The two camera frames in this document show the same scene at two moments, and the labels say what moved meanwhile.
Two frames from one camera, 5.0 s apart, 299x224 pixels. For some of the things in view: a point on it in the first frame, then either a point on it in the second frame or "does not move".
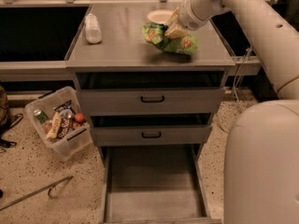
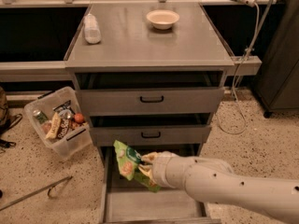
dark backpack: x=7 y=120 does not move
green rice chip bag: x=184 y=45 to x=128 y=162
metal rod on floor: x=46 y=189 does not move
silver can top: x=66 y=114 does not move
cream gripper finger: x=174 y=17 to x=150 y=157
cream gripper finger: x=176 y=32 to x=146 y=169
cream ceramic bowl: x=160 y=16 does not move
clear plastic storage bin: x=60 y=119 does not move
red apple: x=78 y=118 does not move
